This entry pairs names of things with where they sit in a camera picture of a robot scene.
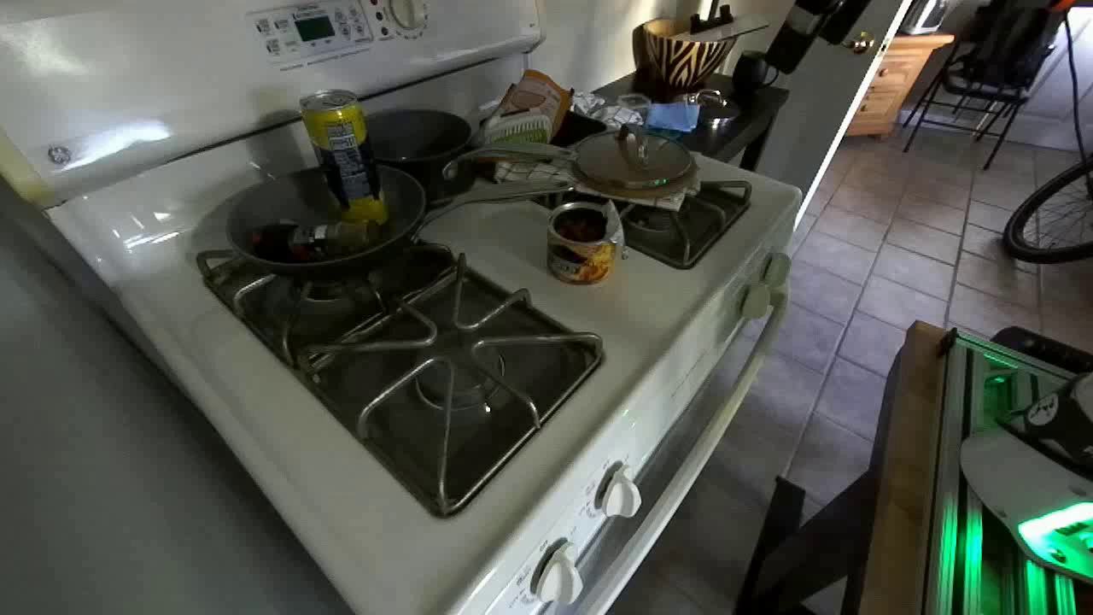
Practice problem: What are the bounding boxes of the white oven door handle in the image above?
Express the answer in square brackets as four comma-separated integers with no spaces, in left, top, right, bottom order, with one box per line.
[565,286,792,615]

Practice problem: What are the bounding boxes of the black mug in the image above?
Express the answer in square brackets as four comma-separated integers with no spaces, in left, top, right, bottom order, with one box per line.
[732,50,780,113]

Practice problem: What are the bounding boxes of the dark pot with handle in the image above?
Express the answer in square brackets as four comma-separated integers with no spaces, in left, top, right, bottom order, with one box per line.
[361,106,575,207]

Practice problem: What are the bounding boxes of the orange card package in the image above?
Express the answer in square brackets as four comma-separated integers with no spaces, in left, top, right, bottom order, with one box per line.
[481,67,577,153]

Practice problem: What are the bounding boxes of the yellow bottle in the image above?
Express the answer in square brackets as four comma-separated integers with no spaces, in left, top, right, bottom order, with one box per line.
[297,89,388,231]

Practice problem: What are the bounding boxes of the grey refrigerator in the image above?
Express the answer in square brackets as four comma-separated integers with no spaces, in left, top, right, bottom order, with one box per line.
[0,179,353,615]

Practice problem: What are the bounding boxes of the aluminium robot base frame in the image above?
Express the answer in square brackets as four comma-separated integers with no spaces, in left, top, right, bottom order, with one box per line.
[930,323,1093,615]

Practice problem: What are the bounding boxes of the black single burner grate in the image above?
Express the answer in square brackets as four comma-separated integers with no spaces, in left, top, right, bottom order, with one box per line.
[531,174,755,273]

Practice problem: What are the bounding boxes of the white stove knob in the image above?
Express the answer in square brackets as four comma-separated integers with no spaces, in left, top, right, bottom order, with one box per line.
[758,248,797,290]
[530,537,587,610]
[738,281,780,323]
[592,458,646,522]

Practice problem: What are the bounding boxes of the glass pot lid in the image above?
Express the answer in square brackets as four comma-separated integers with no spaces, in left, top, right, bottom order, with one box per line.
[566,123,699,198]

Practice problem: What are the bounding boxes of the zebra pattern bowl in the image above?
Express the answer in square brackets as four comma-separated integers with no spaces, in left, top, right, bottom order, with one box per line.
[629,14,743,94]

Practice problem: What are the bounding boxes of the black chair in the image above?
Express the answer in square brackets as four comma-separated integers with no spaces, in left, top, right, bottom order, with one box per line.
[902,0,1083,174]

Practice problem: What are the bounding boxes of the wooden dresser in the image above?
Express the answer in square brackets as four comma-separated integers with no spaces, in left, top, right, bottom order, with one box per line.
[845,30,960,142]

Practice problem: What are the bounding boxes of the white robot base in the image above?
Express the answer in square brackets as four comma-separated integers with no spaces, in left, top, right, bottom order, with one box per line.
[956,372,1093,586]

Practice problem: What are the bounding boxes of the black side table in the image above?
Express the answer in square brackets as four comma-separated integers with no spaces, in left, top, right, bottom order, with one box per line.
[587,73,792,174]

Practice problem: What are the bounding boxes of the small glass bowl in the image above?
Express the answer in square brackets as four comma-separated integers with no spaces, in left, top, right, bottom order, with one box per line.
[687,85,742,135]

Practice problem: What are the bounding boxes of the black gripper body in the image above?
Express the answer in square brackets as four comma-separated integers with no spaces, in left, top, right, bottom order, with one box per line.
[792,0,873,47]

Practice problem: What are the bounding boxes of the wooden board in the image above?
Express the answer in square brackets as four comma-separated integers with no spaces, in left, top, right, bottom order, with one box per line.
[857,318,956,615]

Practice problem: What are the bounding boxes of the white gas stove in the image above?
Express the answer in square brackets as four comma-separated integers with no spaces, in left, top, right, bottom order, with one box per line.
[0,0,805,615]

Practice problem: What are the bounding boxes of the black double burner grate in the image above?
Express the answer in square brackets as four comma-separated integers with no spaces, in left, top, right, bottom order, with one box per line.
[194,242,607,519]

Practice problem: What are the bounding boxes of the blue sponge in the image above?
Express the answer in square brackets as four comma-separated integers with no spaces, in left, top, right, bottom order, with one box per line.
[637,99,705,141]

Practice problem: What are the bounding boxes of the black stand legs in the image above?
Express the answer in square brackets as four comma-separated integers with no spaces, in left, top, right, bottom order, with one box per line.
[732,467,882,615]

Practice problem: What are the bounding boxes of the bicycle wheel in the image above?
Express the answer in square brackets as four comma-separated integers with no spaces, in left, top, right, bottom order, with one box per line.
[998,156,1093,269]

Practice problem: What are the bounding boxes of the dark frying pan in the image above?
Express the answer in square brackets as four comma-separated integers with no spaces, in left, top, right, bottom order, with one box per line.
[222,156,582,276]

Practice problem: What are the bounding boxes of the open tin can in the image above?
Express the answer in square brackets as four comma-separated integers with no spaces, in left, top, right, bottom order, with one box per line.
[544,198,629,286]

